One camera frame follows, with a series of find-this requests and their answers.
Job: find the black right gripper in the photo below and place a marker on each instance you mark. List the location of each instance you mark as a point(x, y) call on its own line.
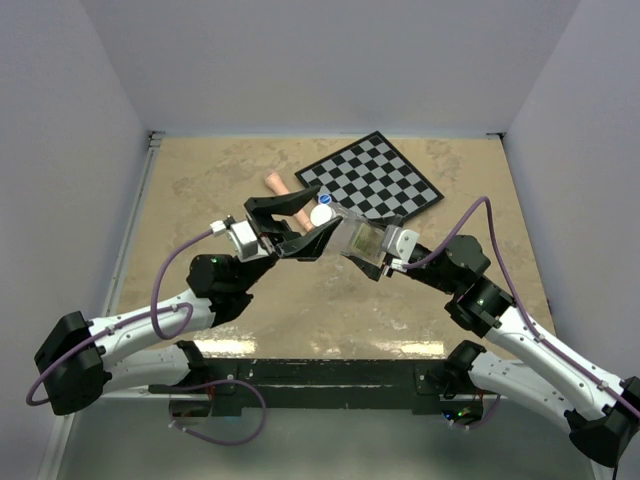
point(369, 269)

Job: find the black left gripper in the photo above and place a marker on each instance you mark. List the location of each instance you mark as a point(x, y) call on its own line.
point(260, 213)

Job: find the blue white bottle cap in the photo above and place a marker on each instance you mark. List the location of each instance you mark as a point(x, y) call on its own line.
point(325, 199)

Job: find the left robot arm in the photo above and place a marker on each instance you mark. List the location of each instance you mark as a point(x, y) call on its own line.
point(81, 360)

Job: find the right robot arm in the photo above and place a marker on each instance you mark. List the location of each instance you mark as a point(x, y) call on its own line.
point(598, 409)

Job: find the black white checkerboard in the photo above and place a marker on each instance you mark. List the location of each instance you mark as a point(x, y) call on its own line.
point(372, 178)

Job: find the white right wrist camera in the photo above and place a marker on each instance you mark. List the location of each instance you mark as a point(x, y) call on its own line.
point(399, 242)

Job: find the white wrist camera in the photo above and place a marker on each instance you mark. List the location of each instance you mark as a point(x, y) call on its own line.
point(399, 242)
point(242, 237)

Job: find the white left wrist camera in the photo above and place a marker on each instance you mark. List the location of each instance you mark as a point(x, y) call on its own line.
point(242, 237)

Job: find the pink cylindrical handle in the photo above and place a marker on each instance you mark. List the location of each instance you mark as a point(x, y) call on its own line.
point(275, 183)

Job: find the aluminium frame rail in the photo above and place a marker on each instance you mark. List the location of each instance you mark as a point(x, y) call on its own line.
point(54, 453)

